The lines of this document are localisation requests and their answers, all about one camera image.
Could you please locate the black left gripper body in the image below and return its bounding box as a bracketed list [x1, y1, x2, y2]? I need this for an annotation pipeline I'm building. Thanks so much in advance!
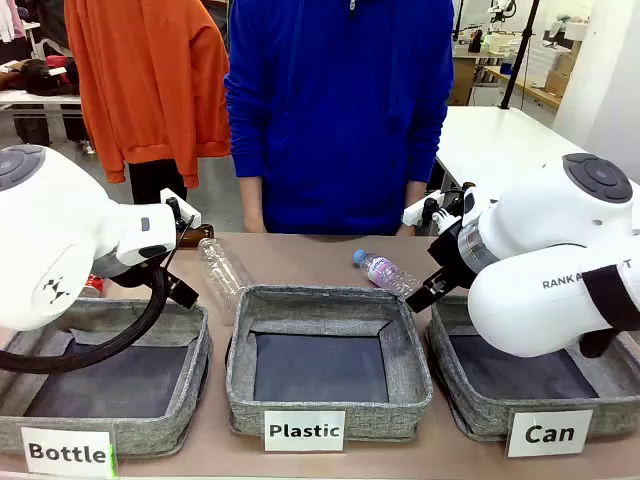
[90, 255, 175, 290]

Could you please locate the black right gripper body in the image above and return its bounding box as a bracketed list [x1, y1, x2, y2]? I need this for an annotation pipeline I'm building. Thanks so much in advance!
[427, 219, 484, 291]

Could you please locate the large clear plastic bottle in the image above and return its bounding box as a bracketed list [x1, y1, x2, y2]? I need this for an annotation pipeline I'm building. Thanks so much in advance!
[197, 236, 256, 317]

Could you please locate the small blue-capped water bottle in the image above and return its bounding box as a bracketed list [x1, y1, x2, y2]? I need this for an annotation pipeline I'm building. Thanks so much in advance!
[352, 248, 424, 297]

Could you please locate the brown glass bottle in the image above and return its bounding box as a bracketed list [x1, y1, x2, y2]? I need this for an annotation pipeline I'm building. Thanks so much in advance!
[175, 224, 215, 250]

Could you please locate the person's right forearm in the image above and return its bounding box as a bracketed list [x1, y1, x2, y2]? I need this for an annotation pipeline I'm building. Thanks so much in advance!
[238, 175, 267, 217]

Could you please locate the person's left forearm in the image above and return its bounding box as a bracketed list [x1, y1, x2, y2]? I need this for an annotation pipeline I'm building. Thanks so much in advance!
[399, 179, 429, 236]

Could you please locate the grey fabric basket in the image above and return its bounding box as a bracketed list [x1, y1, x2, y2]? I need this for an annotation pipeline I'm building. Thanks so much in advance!
[0, 298, 214, 457]
[425, 294, 640, 442]
[224, 284, 434, 443]

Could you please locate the white Can label card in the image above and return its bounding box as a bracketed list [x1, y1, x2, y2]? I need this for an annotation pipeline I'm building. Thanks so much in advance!
[507, 408, 594, 458]

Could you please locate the white table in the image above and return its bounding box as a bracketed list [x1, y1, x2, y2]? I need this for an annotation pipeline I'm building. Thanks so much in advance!
[434, 105, 640, 211]

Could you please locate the person in blue hoodie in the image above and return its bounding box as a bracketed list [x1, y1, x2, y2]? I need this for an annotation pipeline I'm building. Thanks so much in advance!
[223, 0, 455, 237]

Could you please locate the white Plastic label card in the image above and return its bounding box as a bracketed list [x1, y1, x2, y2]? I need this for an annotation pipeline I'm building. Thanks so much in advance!
[263, 410, 346, 453]

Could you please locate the wooden desk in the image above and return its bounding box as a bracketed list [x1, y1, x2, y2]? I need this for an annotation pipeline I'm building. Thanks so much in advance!
[482, 64, 564, 109]

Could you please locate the white Bottle label card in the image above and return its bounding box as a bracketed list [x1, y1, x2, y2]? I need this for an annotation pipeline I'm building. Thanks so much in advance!
[20, 426, 117, 476]

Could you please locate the person in orange hoodie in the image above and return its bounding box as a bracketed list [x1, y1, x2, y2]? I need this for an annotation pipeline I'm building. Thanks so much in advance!
[63, 0, 232, 205]

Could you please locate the cardboard boxes stack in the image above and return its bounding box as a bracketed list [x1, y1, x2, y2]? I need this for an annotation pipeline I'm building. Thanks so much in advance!
[544, 49, 582, 99]

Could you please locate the pile of dark clothes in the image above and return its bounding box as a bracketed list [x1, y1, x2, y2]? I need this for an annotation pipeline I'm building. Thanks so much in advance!
[0, 57, 81, 97]

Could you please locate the black tripod pole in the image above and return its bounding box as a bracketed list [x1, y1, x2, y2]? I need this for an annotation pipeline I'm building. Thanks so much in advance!
[499, 0, 542, 110]

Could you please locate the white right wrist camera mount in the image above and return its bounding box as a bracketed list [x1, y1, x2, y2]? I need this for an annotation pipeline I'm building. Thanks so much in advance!
[402, 189, 446, 225]

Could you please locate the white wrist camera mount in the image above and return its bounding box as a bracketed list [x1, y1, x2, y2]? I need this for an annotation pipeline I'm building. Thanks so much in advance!
[159, 188, 202, 227]
[402, 189, 446, 225]

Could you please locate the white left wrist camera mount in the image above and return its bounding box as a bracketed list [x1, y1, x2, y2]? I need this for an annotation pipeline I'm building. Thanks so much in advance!
[159, 188, 202, 227]

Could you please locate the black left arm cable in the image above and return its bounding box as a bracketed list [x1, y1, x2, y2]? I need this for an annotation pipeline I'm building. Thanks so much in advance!
[0, 219, 199, 374]

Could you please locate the black strap on arm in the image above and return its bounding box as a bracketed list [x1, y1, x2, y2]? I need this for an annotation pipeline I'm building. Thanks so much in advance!
[582, 263, 640, 332]

